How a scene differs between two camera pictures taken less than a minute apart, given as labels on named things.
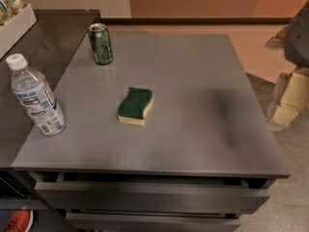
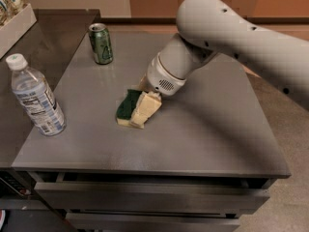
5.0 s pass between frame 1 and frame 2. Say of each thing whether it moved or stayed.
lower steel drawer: stayed
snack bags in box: stayed
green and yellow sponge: stayed
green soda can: stayed
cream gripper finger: moved
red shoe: moved
